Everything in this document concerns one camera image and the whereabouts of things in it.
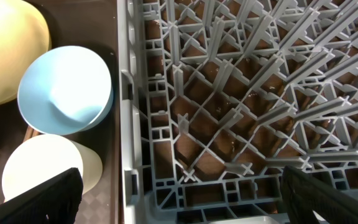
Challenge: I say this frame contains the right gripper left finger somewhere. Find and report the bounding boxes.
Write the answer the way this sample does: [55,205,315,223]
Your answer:
[0,167,83,224]

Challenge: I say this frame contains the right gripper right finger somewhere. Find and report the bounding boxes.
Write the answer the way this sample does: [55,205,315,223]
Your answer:
[280,166,358,224]

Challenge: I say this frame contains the white cup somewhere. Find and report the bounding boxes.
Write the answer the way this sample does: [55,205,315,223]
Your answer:
[1,134,103,202]

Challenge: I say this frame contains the light blue bowl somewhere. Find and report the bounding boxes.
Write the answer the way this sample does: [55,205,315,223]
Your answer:
[17,45,114,135]

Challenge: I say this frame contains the grey dishwasher rack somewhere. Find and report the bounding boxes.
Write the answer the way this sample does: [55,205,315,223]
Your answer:
[117,0,358,223]

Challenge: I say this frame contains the right wooden chopstick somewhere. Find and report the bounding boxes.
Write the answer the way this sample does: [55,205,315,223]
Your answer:
[23,126,40,142]

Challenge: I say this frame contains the yellow plate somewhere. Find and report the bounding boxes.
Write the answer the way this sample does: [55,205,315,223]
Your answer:
[0,0,52,104]

